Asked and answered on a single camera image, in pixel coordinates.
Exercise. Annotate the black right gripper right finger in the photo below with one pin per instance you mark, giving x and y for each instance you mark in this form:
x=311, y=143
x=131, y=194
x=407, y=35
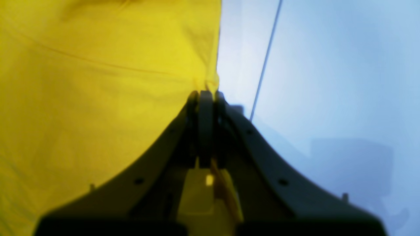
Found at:
x=275, y=199

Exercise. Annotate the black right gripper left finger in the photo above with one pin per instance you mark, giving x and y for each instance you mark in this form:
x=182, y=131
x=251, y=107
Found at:
x=143, y=199

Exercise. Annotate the yellow T-shirt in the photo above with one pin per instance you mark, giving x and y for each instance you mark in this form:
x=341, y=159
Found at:
x=87, y=86

